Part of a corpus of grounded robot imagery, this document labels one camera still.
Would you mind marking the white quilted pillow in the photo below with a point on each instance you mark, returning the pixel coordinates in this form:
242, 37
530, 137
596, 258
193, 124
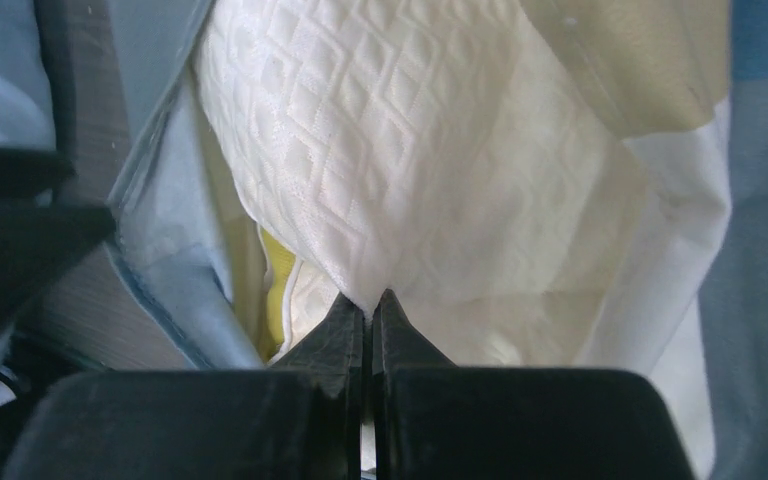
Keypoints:
434, 148

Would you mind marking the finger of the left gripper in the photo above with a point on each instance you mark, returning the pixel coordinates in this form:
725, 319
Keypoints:
26, 173
38, 245

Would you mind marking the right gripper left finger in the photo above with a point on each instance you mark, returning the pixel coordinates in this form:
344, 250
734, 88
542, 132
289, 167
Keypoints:
298, 419

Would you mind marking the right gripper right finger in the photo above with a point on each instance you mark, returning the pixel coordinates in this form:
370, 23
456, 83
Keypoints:
437, 420

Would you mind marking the blue beige checkered pillow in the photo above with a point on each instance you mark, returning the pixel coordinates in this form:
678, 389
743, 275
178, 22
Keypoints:
682, 85

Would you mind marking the light blue pillow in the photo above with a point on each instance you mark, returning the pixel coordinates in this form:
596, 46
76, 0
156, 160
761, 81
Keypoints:
26, 107

